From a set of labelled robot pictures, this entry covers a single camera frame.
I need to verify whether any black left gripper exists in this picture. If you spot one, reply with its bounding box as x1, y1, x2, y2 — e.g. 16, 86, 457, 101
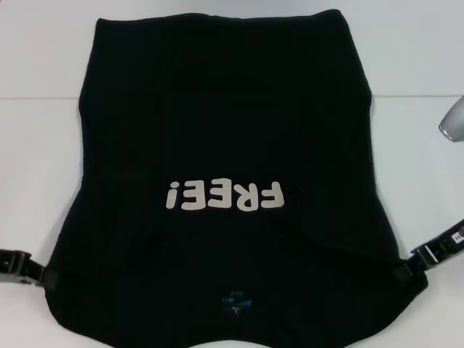
0, 247, 62, 291

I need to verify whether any black shirt with FREE print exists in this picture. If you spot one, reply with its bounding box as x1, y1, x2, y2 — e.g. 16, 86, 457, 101
43, 9, 431, 348

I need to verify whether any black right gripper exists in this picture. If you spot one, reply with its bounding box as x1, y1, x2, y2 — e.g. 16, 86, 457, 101
394, 223, 464, 284

